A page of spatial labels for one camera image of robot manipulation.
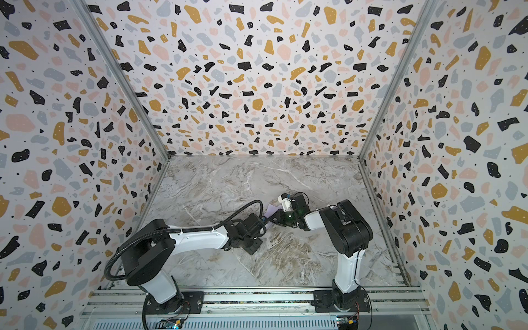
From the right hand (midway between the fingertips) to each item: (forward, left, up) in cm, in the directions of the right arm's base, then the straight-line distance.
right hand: (267, 215), depth 94 cm
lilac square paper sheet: (+4, -1, -1) cm, 4 cm away
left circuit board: (-41, +32, -2) cm, 52 cm away
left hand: (-12, +4, 0) cm, 12 cm away
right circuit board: (-39, -30, -3) cm, 49 cm away
